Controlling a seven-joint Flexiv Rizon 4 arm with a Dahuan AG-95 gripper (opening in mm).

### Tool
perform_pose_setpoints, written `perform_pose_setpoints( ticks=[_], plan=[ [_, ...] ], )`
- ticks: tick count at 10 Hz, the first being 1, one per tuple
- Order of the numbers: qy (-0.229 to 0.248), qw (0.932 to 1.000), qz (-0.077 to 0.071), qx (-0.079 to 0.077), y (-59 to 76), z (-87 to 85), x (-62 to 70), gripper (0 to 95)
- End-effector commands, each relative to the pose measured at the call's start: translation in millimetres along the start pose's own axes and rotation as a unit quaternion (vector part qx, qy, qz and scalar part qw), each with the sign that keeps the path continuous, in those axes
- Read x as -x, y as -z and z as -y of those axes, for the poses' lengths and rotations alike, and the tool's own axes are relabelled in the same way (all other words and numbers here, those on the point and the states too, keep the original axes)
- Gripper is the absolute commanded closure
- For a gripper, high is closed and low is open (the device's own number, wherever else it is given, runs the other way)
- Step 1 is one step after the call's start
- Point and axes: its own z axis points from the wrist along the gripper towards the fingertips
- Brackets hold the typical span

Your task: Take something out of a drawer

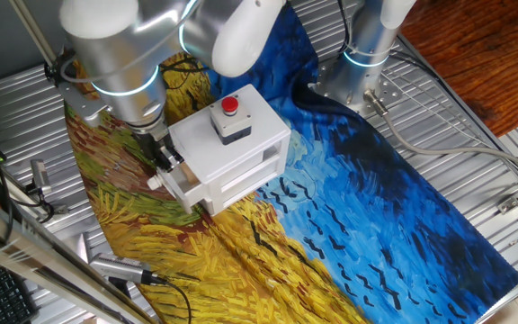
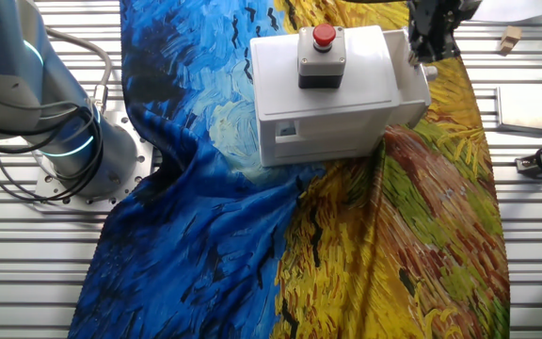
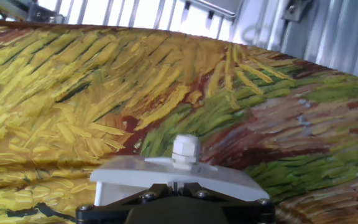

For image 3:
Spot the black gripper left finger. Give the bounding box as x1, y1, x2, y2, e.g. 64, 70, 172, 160
75, 183, 177, 224

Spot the small metal mounting bracket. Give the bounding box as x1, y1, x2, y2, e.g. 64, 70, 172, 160
26, 0, 65, 25

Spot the flat metal plate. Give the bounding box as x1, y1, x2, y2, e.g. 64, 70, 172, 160
194, 0, 245, 18

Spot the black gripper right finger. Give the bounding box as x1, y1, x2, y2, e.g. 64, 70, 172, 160
175, 182, 276, 224

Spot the painted wheat field cloth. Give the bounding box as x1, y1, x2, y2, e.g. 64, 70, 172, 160
0, 14, 358, 224

